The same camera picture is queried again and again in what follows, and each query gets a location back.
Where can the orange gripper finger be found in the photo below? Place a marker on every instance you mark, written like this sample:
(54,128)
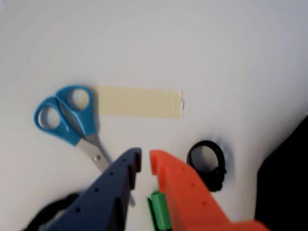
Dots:
(192,204)

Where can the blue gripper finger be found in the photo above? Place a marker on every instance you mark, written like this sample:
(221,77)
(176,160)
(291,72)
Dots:
(96,204)

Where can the black fabric bag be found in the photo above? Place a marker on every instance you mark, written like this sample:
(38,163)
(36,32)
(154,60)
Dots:
(288,180)

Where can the black marker with green cap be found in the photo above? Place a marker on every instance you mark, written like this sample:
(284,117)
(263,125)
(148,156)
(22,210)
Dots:
(160,211)

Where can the long beige masking tape strip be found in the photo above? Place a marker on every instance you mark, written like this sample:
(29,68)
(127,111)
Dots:
(139,102)

